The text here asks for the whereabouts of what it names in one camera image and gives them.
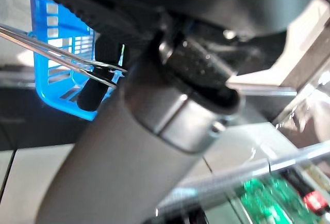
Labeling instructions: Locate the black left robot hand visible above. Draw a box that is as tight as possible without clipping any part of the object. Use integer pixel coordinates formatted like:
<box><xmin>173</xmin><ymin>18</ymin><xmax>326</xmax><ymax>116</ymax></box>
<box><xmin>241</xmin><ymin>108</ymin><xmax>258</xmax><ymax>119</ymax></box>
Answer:
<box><xmin>7</xmin><ymin>0</ymin><xmax>328</xmax><ymax>224</ymax></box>

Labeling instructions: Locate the blue plastic mesh basket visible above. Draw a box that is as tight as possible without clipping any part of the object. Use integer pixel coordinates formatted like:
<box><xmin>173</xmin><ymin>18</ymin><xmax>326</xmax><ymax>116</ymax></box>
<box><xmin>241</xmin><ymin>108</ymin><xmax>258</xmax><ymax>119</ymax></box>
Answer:
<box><xmin>29</xmin><ymin>0</ymin><xmax>124</xmax><ymax>121</ymax></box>

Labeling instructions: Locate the glossy brown shelf end panel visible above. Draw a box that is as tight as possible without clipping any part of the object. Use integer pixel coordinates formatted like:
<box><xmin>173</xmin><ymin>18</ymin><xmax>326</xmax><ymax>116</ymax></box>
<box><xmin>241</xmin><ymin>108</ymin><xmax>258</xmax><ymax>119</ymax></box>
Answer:
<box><xmin>272</xmin><ymin>76</ymin><xmax>330</xmax><ymax>149</ymax></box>

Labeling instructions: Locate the green bottle yellow cap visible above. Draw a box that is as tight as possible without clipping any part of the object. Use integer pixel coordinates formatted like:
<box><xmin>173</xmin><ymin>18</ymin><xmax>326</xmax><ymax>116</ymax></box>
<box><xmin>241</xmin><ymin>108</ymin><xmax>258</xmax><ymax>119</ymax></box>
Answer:
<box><xmin>238</xmin><ymin>176</ymin><xmax>304</xmax><ymax>224</ymax></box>

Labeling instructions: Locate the cola bottle red label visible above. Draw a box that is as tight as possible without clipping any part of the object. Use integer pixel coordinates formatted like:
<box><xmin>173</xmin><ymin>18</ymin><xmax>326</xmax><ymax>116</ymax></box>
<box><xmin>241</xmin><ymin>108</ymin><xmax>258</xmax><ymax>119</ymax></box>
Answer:
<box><xmin>279</xmin><ymin>168</ymin><xmax>330</xmax><ymax>218</ymax></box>

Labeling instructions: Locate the clear plastic price rail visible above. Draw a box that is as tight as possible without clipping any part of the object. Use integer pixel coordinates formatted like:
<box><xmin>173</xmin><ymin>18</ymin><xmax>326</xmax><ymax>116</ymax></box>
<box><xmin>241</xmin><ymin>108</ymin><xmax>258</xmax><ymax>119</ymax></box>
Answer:
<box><xmin>154</xmin><ymin>145</ymin><xmax>330</xmax><ymax>221</ymax></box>

